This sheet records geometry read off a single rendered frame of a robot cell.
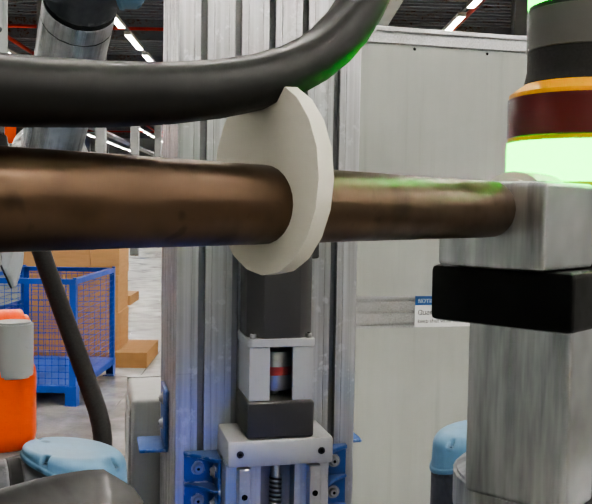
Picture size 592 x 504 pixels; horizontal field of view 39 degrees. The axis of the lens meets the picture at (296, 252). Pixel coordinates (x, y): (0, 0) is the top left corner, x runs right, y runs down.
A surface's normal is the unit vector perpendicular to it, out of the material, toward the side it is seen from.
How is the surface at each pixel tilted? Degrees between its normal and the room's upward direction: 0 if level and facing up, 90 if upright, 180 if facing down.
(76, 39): 146
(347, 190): 67
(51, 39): 126
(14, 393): 90
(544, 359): 90
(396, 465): 90
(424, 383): 90
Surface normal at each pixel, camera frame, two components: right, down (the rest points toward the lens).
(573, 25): -0.50, 0.04
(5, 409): 0.49, 0.05
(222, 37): 0.23, 0.06
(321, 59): 0.75, 0.05
